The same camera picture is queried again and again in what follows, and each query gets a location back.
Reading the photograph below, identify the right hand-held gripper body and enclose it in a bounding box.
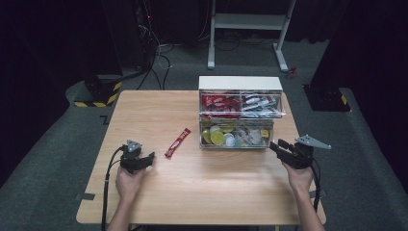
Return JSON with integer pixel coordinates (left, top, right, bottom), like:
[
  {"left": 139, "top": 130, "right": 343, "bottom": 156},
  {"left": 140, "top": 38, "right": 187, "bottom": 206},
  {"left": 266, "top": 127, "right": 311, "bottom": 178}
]
[{"left": 288, "top": 134, "right": 333, "bottom": 170}]

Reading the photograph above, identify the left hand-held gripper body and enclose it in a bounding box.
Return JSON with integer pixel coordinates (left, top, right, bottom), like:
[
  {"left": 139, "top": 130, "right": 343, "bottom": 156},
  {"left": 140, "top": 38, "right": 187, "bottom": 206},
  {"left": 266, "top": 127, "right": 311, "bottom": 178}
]
[{"left": 119, "top": 139, "right": 146, "bottom": 175}]

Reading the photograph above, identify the single red stick sachet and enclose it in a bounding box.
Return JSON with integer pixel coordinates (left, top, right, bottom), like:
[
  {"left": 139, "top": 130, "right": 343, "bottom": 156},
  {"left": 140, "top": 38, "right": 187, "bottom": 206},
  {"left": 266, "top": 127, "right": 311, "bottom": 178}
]
[{"left": 164, "top": 127, "right": 192, "bottom": 159}]

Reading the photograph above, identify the clear divided drawer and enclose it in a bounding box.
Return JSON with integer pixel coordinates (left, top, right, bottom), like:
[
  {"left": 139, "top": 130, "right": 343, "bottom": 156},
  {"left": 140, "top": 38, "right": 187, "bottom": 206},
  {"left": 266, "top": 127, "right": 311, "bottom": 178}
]
[{"left": 198, "top": 90, "right": 287, "bottom": 119}]

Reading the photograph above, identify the person's right hand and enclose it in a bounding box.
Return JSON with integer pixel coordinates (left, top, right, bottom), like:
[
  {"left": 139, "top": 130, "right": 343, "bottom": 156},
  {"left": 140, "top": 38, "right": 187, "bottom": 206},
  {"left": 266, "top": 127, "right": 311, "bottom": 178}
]
[{"left": 281, "top": 161, "right": 316, "bottom": 194}]

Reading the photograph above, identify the person's left hand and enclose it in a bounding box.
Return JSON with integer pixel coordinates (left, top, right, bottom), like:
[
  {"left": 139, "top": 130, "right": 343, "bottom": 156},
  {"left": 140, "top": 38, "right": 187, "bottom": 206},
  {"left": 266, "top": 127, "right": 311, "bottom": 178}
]
[{"left": 115, "top": 165, "right": 147, "bottom": 202}]

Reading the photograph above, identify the clear drawer with capsules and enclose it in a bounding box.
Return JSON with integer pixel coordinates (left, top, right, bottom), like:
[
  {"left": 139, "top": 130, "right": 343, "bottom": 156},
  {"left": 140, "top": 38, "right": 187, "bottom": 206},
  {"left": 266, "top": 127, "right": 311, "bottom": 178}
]
[{"left": 198, "top": 116, "right": 276, "bottom": 150}]

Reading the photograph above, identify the grey tape piece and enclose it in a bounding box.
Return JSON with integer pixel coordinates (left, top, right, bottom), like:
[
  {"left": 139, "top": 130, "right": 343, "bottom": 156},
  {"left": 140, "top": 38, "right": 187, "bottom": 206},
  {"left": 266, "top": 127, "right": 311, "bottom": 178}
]
[
  {"left": 74, "top": 192, "right": 96, "bottom": 202},
  {"left": 309, "top": 189, "right": 328, "bottom": 199}
]

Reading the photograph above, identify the pile of white stick packets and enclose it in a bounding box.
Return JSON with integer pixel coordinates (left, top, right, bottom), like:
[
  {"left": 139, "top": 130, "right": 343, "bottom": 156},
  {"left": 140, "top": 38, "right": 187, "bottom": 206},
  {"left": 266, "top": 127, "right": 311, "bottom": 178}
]
[{"left": 242, "top": 95, "right": 281, "bottom": 114}]

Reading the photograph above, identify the black base with yellow mark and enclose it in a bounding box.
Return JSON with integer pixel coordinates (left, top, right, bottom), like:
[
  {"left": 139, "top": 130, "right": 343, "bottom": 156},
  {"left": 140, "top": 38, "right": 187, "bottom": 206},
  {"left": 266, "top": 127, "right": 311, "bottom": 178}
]
[{"left": 302, "top": 84, "right": 352, "bottom": 113}]

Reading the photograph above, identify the pile of round capsules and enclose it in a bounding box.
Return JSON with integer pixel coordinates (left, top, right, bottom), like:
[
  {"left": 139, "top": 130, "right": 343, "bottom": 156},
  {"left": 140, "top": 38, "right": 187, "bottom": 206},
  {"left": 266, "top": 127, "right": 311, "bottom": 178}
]
[{"left": 201, "top": 124, "right": 271, "bottom": 148}]

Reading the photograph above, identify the black yellow striped base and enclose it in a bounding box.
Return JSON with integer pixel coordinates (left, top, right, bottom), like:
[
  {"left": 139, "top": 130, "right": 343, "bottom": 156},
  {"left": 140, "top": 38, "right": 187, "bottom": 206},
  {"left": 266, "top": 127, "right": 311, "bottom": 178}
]
[{"left": 73, "top": 74, "right": 124, "bottom": 109}]

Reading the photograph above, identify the clear plastic drawer organizer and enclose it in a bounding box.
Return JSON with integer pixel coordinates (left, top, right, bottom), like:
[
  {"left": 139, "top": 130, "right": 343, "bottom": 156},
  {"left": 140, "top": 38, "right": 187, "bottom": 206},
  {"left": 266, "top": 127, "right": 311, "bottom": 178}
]
[{"left": 197, "top": 75, "right": 284, "bottom": 150}]

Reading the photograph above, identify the pile of red stick packets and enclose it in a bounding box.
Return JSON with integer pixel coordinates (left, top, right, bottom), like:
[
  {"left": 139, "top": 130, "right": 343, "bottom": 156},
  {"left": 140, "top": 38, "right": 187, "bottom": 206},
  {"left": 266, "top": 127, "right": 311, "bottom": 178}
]
[{"left": 201, "top": 93, "right": 242, "bottom": 113}]

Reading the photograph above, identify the white metal stand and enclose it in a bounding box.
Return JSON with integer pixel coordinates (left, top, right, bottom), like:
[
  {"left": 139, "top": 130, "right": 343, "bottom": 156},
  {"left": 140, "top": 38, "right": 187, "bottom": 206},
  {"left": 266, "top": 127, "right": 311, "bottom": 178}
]
[{"left": 207, "top": 0, "right": 298, "bottom": 72}]

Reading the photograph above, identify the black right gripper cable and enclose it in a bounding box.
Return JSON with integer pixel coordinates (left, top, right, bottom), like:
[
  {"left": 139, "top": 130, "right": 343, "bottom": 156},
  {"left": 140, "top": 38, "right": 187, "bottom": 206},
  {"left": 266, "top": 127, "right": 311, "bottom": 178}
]
[{"left": 309, "top": 158, "right": 322, "bottom": 214}]

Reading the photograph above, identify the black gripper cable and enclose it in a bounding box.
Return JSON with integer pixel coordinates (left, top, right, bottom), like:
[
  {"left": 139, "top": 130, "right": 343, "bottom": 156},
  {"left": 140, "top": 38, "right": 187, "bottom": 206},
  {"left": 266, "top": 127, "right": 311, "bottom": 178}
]
[
  {"left": 100, "top": 144, "right": 127, "bottom": 231},
  {"left": 309, "top": 158, "right": 322, "bottom": 214}
]

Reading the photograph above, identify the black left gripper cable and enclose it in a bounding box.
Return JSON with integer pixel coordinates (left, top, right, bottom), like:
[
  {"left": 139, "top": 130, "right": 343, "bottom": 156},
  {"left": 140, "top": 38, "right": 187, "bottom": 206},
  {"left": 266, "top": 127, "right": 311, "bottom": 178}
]
[{"left": 100, "top": 144, "right": 127, "bottom": 231}]

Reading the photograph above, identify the bundle of floor cables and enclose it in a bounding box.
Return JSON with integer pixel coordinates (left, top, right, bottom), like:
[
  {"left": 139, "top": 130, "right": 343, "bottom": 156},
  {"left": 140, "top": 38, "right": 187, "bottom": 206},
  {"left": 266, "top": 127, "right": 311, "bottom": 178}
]
[{"left": 136, "top": 24, "right": 175, "bottom": 91}]

